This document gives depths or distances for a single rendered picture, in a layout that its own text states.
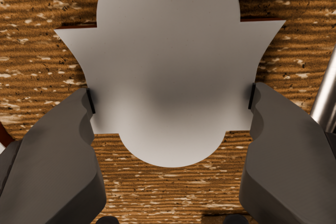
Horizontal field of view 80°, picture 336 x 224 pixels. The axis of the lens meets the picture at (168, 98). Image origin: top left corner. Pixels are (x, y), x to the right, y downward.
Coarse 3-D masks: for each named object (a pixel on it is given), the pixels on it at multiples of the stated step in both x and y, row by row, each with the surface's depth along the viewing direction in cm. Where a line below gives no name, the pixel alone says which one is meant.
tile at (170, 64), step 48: (144, 0) 10; (192, 0) 10; (96, 48) 11; (144, 48) 11; (192, 48) 11; (240, 48) 11; (96, 96) 12; (144, 96) 12; (192, 96) 12; (240, 96) 12; (144, 144) 14; (192, 144) 14
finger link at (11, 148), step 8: (8, 144) 7; (16, 144) 7; (8, 152) 7; (16, 152) 7; (0, 160) 7; (8, 160) 7; (0, 168) 6; (8, 168) 6; (0, 176) 6; (0, 184) 6; (0, 192) 6
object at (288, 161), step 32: (256, 96) 10; (256, 128) 9; (288, 128) 8; (320, 128) 8; (256, 160) 6; (288, 160) 6; (320, 160) 6; (256, 192) 6; (288, 192) 5; (320, 192) 5
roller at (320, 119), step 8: (328, 64) 14; (328, 72) 14; (328, 80) 15; (320, 88) 15; (328, 88) 15; (320, 96) 15; (328, 96) 15; (320, 104) 16; (328, 104) 15; (312, 112) 16; (320, 112) 16; (328, 112) 16; (320, 120) 16; (328, 120) 16; (328, 128) 16
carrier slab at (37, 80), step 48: (0, 0) 11; (48, 0) 11; (96, 0) 10; (240, 0) 10; (288, 0) 10; (0, 48) 12; (48, 48) 12; (288, 48) 12; (0, 96) 13; (48, 96) 13; (288, 96) 13; (96, 144) 15; (240, 144) 15; (144, 192) 18; (192, 192) 18
